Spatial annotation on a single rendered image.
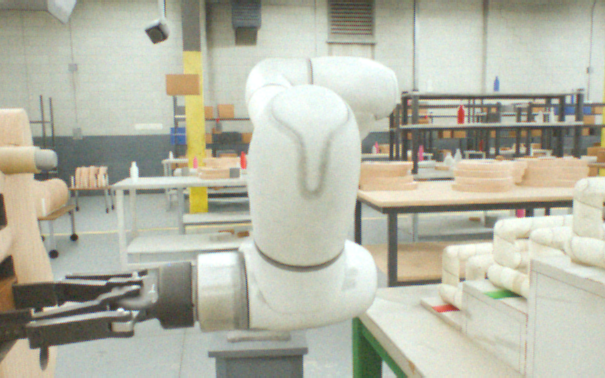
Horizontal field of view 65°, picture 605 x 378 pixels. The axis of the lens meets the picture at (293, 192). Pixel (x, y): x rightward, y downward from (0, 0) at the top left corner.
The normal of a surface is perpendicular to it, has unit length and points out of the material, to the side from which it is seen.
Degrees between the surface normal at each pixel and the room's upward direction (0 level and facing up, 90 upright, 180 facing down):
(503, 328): 90
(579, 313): 90
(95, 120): 90
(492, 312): 90
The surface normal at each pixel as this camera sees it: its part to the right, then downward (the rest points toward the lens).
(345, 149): 0.68, 0.15
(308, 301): 0.18, 0.52
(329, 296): 0.39, 0.34
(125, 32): 0.18, 0.11
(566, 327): -0.98, 0.04
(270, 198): -0.57, 0.39
